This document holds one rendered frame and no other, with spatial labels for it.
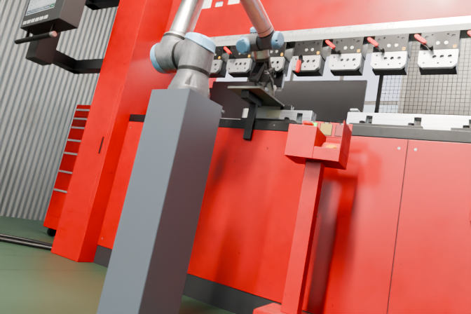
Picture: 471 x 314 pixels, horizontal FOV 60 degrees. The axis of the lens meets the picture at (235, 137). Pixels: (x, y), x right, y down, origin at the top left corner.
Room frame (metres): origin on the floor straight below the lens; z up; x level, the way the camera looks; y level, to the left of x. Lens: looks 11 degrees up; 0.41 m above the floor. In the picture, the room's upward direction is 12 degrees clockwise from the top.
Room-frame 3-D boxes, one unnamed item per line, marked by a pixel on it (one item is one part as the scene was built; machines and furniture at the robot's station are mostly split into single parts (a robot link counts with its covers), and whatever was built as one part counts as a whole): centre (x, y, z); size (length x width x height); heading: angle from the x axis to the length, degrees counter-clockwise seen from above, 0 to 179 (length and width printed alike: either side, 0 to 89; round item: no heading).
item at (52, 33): (2.28, 1.26, 1.20); 0.45 x 0.03 x 0.08; 51
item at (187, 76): (1.39, 0.19, 0.82); 0.15 x 0.15 x 0.10
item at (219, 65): (2.30, 0.21, 1.26); 0.15 x 0.09 x 0.17; 56
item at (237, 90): (1.95, -0.06, 1.00); 0.26 x 0.18 x 0.01; 146
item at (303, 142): (1.51, -0.31, 0.75); 0.20 x 0.16 x 0.18; 63
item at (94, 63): (2.56, 1.09, 1.17); 0.40 x 0.24 x 0.07; 56
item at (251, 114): (1.91, -0.04, 0.88); 0.14 x 0.04 x 0.22; 146
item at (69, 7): (2.26, 1.19, 1.42); 0.45 x 0.12 x 0.36; 51
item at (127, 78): (2.76, 0.57, 1.15); 0.85 x 0.25 x 2.30; 146
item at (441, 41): (1.64, -0.79, 1.26); 0.15 x 0.09 x 0.17; 56
